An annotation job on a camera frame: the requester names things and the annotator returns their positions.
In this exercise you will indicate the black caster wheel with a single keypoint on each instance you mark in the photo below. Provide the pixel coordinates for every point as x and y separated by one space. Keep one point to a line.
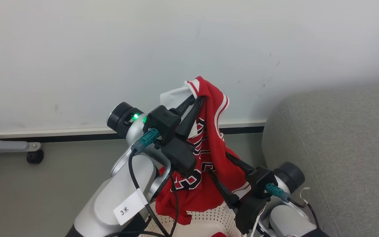
35 156

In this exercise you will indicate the white black wall baseboard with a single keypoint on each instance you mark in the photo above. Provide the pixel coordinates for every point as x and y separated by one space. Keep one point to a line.
77 134

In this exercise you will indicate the grey fabric sofa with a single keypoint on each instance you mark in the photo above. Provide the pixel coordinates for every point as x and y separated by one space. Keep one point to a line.
341 148

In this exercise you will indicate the cream perforated laundry basket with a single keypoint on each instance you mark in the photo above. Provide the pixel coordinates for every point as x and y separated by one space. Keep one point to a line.
209 219

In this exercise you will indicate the grey metal stand leg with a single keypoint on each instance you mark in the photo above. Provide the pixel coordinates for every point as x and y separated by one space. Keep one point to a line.
2 144

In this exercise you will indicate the red basketball jersey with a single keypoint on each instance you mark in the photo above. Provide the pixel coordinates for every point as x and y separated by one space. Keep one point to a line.
214 138

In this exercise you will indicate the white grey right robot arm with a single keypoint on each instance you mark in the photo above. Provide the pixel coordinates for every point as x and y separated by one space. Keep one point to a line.
288 220

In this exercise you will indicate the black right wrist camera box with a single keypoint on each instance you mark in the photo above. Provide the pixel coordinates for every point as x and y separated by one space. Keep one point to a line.
260 181

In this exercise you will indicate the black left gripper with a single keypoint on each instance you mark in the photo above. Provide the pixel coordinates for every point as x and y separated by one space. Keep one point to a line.
180 156

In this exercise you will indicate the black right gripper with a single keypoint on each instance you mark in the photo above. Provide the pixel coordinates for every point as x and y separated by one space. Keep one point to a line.
249 212

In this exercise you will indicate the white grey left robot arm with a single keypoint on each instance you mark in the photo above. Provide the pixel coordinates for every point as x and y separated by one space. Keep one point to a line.
117 194

